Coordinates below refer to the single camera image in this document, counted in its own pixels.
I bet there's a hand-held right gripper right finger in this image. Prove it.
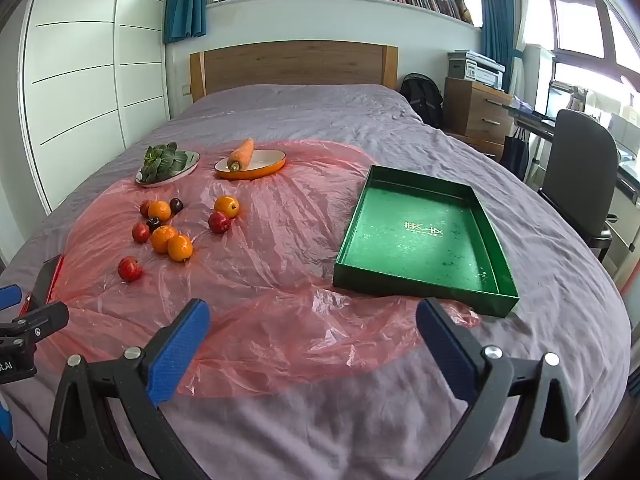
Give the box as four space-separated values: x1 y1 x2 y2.
416 297 581 480

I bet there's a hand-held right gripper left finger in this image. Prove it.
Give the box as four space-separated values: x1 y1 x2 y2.
47 298 211 480

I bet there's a green rectangular tray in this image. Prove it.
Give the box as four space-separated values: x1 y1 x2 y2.
332 164 521 318

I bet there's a red-edged black phone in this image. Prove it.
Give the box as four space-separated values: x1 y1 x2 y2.
31 254 66 311

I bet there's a pink plastic sheet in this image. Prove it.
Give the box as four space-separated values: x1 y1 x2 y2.
35 140 483 398

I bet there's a white enamel plate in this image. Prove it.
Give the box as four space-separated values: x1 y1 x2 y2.
135 151 201 188

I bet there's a green bok choy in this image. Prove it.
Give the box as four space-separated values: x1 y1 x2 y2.
142 142 190 181

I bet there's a carrot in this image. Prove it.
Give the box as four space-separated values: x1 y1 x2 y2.
227 138 255 172

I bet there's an orange oval dish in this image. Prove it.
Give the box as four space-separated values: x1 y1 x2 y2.
215 149 287 181

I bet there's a dark shopping bag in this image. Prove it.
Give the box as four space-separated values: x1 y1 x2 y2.
499 126 531 181

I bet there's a white wardrobe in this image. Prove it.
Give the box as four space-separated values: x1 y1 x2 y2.
20 0 173 213

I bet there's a grey office chair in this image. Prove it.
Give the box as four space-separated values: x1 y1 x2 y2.
537 108 620 261

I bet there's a wooden dresser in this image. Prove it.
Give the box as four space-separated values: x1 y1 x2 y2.
442 76 516 163

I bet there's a glass desk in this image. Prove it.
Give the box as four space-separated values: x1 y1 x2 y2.
510 100 640 196

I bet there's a black backpack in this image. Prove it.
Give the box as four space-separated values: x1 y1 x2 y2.
398 73 445 128

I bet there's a dark computer monitor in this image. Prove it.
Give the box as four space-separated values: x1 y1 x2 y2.
546 80 576 122

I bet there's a white printer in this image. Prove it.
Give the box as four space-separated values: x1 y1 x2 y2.
446 50 507 92

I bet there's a white storage box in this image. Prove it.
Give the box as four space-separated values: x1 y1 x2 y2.
597 107 640 156

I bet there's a white tower appliance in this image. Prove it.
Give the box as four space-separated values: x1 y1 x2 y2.
522 44 557 116

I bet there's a wooden headboard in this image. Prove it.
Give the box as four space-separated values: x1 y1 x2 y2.
189 40 400 103

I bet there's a blue curtain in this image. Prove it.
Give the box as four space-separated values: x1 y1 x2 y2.
477 0 527 96
164 0 208 44

